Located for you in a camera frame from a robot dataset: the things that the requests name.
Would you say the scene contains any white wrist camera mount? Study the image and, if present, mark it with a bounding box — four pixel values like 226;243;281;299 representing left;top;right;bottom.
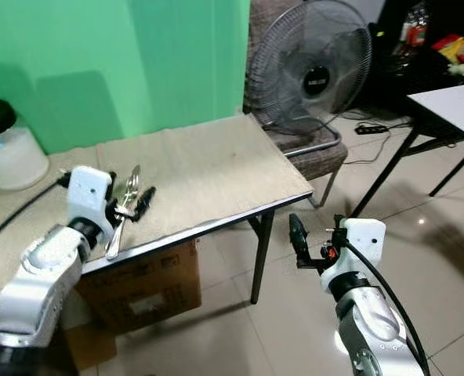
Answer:
321;218;388;292
66;164;118;233

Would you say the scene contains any silver metal spoon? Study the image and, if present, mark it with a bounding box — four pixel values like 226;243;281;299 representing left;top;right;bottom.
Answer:
103;164;143;262

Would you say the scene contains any black electric fan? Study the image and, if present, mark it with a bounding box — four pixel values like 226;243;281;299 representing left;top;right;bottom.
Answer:
245;0;375;151

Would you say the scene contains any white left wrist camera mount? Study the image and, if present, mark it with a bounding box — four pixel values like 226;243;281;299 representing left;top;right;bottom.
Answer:
66;164;118;233

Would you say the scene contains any white jar with black lid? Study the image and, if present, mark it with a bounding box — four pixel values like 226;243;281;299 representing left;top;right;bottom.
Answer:
0;98;51;192

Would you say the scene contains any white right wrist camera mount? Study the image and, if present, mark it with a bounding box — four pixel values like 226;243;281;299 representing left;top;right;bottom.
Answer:
321;218;388;292

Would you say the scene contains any red and yellow bag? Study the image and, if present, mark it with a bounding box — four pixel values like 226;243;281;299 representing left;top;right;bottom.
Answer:
431;33;464;65

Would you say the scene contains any black-legged metal table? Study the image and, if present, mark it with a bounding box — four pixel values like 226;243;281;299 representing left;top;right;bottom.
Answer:
0;114;316;310

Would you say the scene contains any large brown cardboard box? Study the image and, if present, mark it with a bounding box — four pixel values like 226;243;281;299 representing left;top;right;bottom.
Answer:
74;240;204;331

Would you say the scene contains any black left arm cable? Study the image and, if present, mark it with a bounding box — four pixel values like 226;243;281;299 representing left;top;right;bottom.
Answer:
0;175;73;253

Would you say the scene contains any red-labelled bottle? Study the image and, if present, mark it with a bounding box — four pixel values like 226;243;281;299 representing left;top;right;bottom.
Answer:
401;3;430;48

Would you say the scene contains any beige table cloth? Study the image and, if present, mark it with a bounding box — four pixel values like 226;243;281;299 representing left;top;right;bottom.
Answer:
0;114;314;297

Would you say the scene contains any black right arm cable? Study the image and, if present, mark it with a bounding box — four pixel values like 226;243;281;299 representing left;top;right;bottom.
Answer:
343;240;433;376

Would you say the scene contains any black power strip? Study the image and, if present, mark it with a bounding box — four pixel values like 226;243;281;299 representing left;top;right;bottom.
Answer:
354;122;390;136

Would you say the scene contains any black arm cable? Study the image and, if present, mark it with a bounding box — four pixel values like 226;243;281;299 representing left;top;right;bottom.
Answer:
0;175;73;253
343;240;433;376

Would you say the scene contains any white-topped folding table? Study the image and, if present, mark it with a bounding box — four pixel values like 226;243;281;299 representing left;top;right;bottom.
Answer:
350;81;464;219

